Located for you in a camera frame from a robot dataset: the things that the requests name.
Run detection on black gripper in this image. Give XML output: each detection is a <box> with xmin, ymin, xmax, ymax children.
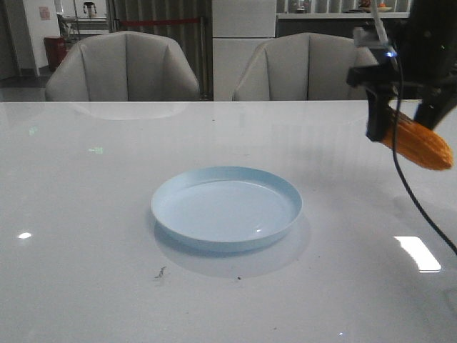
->
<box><xmin>347</xmin><ymin>1</ymin><xmax>456</xmax><ymax>141</ymax></box>

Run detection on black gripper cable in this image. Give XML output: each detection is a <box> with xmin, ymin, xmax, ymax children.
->
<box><xmin>391</xmin><ymin>53</ymin><xmax>457</xmax><ymax>255</ymax></box>

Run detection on red trash bin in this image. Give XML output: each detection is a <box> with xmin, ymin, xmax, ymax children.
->
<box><xmin>44</xmin><ymin>36</ymin><xmax>66</xmax><ymax>71</ymax></box>

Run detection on left grey upholstered chair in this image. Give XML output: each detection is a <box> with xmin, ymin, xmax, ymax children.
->
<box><xmin>45</xmin><ymin>31</ymin><xmax>200</xmax><ymax>101</ymax></box>

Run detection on grey upholstered chair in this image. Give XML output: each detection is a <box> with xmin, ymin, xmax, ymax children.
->
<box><xmin>45</xmin><ymin>31</ymin><xmax>200</xmax><ymax>101</ymax></box>
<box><xmin>232</xmin><ymin>33</ymin><xmax>377</xmax><ymax>101</ymax></box>

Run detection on grey kitchen counter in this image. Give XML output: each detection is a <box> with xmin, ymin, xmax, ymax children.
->
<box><xmin>276</xmin><ymin>11</ymin><xmax>411</xmax><ymax>40</ymax></box>

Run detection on background white table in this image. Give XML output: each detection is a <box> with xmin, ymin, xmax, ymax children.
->
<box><xmin>58</xmin><ymin>15</ymin><xmax>109</xmax><ymax>39</ymax></box>

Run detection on right grey upholstered chair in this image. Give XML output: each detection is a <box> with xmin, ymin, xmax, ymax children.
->
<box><xmin>232</xmin><ymin>33</ymin><xmax>377</xmax><ymax>101</ymax></box>

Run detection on fruit bowl on counter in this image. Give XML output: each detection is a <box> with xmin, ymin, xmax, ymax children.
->
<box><xmin>358</xmin><ymin>0</ymin><xmax>392</xmax><ymax>13</ymax></box>

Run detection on light blue round plate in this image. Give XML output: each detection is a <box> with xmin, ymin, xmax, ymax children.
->
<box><xmin>151</xmin><ymin>166</ymin><xmax>303</xmax><ymax>253</ymax></box>

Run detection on orange toy corn cob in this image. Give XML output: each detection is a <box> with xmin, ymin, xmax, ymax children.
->
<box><xmin>396</xmin><ymin>112</ymin><xmax>453</xmax><ymax>171</ymax></box>

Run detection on white refrigerator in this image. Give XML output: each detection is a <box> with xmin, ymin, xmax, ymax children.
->
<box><xmin>211</xmin><ymin>0</ymin><xmax>276</xmax><ymax>101</ymax></box>

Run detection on red barrier belt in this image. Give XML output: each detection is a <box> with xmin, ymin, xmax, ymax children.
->
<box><xmin>119</xmin><ymin>17</ymin><xmax>201</xmax><ymax>26</ymax></box>

